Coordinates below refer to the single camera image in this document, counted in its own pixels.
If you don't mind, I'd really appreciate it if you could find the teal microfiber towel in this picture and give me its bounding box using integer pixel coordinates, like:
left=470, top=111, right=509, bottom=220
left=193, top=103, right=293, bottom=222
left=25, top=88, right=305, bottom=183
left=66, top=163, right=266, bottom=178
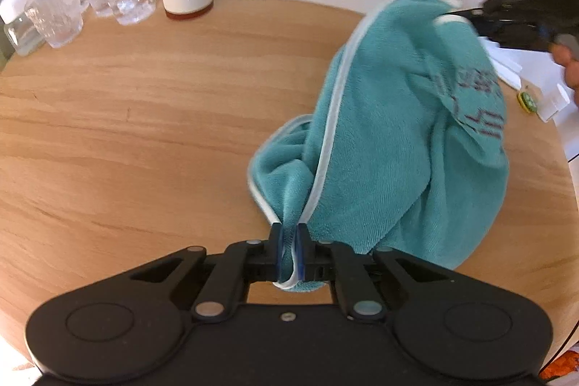
left=247, top=0, right=509, bottom=292

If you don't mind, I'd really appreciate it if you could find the green yellow round disc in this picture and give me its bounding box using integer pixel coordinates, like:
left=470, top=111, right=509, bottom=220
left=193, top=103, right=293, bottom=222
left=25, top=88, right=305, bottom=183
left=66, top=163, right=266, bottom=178
left=517, top=90, right=537, bottom=115

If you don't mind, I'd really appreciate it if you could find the person's right hand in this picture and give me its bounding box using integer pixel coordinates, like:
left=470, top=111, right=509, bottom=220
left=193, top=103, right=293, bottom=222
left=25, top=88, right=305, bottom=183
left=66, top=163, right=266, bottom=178
left=550, top=44, right=579, bottom=106

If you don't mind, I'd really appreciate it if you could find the small clear jar white lid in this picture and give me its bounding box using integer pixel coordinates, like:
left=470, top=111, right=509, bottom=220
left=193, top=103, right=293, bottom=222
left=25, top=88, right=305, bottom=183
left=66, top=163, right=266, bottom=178
left=1, top=0, right=44, bottom=57

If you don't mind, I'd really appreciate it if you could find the white folded paper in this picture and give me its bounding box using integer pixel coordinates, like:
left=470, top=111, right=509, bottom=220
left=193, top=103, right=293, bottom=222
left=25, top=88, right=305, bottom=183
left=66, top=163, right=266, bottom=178
left=480, top=37, right=522, bottom=91

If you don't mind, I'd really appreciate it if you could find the white pill bottle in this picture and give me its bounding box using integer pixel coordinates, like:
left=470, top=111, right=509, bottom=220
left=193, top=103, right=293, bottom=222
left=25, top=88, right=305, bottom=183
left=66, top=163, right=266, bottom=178
left=537, top=83, right=570, bottom=122

